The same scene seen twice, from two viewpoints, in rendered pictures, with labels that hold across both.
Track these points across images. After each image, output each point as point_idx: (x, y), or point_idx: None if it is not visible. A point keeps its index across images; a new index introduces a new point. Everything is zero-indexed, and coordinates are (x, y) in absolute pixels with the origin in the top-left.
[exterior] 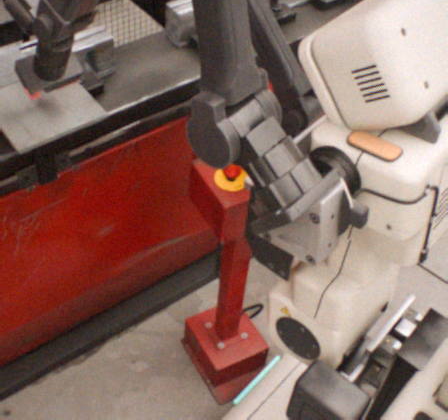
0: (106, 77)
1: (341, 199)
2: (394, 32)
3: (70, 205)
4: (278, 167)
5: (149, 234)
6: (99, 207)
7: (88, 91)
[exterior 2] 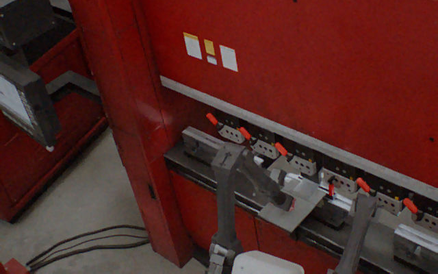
0: (350, 227)
1: None
2: (238, 264)
3: (305, 257)
4: (210, 268)
5: None
6: (319, 272)
7: (330, 224)
